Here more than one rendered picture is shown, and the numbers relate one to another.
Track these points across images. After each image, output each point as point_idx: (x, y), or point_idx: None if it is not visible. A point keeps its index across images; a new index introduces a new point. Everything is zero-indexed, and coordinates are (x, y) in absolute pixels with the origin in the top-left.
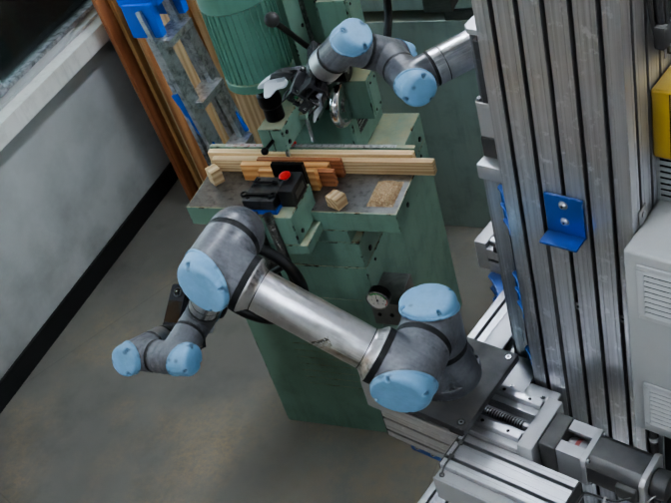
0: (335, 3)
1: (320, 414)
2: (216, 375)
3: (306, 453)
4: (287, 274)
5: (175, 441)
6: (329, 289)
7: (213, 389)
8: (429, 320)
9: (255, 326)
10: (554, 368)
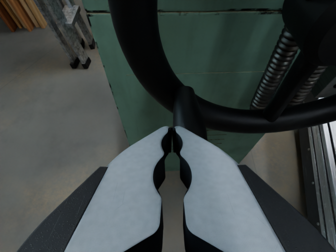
0: None
1: (166, 167)
2: (66, 146)
3: (163, 199)
4: (213, 37)
5: (46, 212)
6: (267, 58)
7: (67, 158)
8: None
9: (128, 117)
10: None
